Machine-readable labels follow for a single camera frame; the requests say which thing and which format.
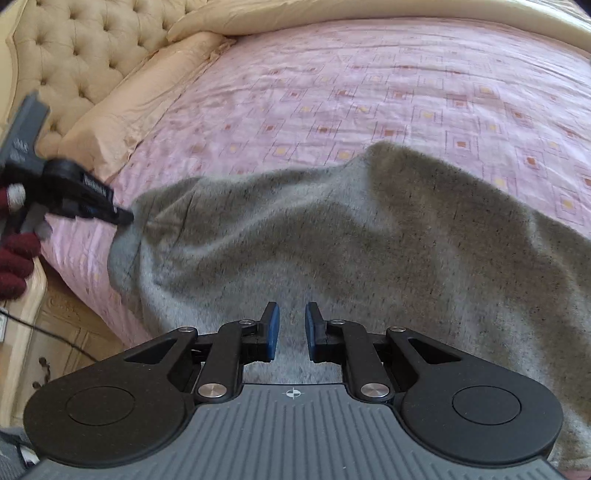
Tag pink patterned bed sheet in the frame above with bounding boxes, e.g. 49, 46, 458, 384
38, 17, 591, 347

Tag cream duvet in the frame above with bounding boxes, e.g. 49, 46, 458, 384
167, 1, 590, 51

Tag left hand red glove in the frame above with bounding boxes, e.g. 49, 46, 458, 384
1, 184, 41, 301

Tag grey speckled pants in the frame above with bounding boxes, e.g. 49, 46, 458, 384
108, 142, 590, 471

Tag tufted beige headboard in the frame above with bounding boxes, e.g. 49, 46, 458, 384
7, 0, 200, 157

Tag beige pillow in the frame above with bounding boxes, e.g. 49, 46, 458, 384
57, 32, 233, 181

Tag black cable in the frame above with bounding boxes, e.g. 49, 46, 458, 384
0, 307, 100, 363

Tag cream bedside cabinet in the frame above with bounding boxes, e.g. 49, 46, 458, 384
1, 259, 123, 427

